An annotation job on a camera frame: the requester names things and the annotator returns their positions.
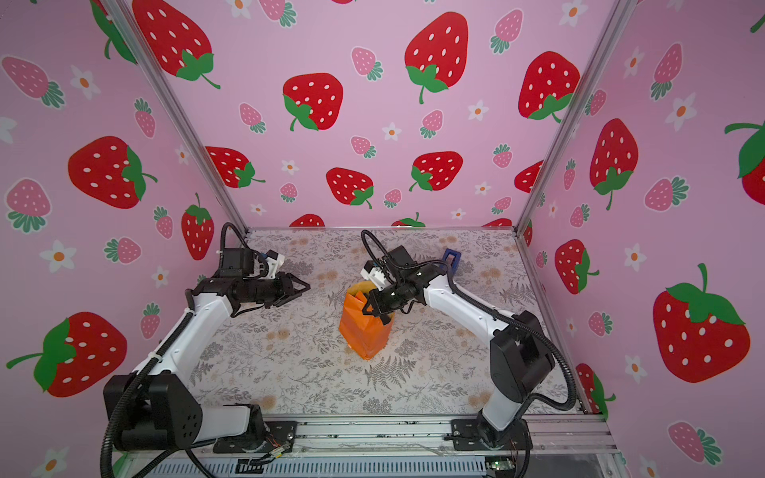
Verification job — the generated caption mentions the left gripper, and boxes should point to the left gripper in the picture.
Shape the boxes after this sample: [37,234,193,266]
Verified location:
[243,273,310,309]

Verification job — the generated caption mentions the orange wrapping paper sheet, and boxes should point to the orange wrapping paper sheet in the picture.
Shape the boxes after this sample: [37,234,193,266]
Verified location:
[339,281,394,360]

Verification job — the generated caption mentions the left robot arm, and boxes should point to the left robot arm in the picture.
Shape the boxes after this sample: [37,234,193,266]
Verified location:
[104,247,311,451]

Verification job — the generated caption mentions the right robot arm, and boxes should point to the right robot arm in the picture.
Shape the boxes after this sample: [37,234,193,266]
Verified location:
[362,246,561,439]

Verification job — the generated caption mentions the blue tape dispenser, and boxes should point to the blue tape dispenser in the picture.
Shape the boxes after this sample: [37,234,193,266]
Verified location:
[442,248,461,274]

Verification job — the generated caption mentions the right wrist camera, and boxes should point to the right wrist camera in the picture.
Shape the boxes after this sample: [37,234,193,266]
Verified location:
[361,260,392,290]

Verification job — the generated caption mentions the aluminium front frame rail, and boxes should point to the aluminium front frame rail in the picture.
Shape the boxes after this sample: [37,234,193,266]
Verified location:
[151,414,631,477]

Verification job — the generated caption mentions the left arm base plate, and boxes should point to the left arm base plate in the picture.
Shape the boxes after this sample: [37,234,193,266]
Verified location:
[213,420,298,455]

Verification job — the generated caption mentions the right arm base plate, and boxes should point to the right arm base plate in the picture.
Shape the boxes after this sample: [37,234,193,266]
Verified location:
[444,418,533,451]

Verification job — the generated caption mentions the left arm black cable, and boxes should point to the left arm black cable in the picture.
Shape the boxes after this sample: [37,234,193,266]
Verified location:
[98,222,270,478]

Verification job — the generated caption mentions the left aluminium corner post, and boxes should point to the left aluminium corner post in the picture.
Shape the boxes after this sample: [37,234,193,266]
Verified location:
[105,0,248,232]

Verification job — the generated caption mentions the aluminium corner post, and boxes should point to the aluminium corner post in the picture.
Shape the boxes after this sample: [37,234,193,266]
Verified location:
[105,0,248,232]
[515,0,638,237]

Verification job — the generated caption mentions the right aluminium corner post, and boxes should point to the right aluminium corner post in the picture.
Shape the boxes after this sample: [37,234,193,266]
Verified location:
[515,0,638,237]

